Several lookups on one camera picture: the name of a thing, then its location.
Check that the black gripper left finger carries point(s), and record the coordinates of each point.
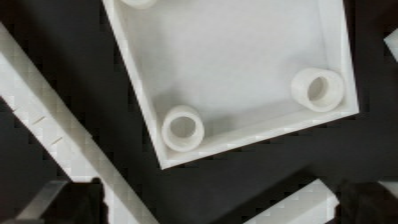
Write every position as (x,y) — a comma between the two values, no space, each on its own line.
(67,204)

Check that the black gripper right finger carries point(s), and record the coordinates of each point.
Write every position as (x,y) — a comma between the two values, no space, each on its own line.
(369,204)

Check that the white square tabletop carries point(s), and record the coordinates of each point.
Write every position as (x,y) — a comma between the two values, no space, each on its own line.
(241,69)

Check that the white U-shaped obstacle fence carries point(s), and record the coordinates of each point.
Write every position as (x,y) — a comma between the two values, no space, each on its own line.
(259,181)

